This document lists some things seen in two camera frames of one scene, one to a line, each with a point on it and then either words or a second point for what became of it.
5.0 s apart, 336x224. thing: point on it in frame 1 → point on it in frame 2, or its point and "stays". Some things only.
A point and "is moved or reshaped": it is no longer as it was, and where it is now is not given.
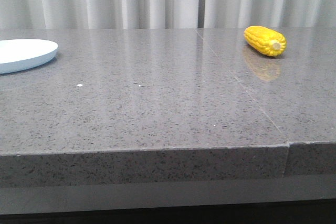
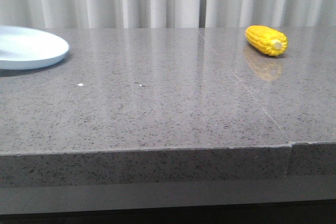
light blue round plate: x=19 y=54 is moved or reshaped
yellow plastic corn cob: x=265 y=40 stays
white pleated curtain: x=167 y=0 stays
